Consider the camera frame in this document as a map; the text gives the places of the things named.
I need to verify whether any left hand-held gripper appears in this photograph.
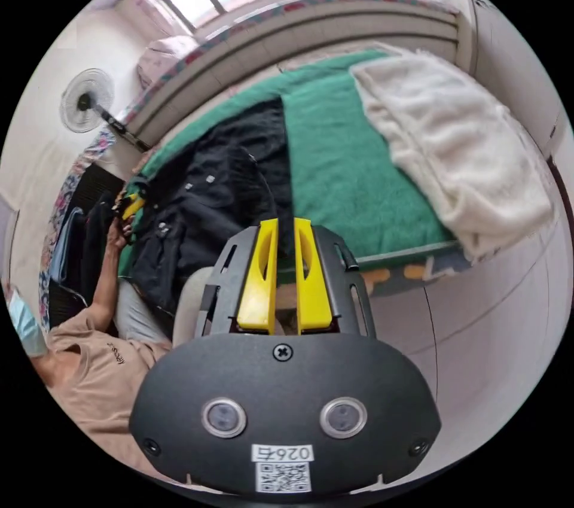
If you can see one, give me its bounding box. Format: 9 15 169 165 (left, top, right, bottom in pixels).
112 182 149 247

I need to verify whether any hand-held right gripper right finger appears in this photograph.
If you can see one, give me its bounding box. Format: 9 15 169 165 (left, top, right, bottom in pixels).
294 217 334 335

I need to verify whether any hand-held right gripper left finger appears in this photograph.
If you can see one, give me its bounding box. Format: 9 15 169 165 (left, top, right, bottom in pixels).
236 218 280 333

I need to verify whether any black jacket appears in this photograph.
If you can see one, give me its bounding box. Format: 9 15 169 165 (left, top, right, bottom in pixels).
117 97 299 317

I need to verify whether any person's left forearm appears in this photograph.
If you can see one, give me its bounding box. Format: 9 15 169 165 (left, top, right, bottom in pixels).
86 244 129 331

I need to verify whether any person's left hand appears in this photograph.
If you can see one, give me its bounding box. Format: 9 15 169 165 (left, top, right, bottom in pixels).
106 215 135 252

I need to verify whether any pile of clothes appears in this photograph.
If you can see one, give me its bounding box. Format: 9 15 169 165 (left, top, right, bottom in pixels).
47 190 118 325

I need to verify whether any white standing fan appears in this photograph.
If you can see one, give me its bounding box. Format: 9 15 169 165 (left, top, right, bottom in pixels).
60 68 151 153

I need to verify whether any bed with green mat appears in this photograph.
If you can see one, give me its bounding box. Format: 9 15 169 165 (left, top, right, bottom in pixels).
117 46 474 299

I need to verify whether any person's body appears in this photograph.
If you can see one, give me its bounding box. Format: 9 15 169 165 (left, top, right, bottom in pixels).
0 267 216 487

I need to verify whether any white fluffy blanket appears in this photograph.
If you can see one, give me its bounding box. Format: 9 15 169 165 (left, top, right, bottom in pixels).
349 48 556 260

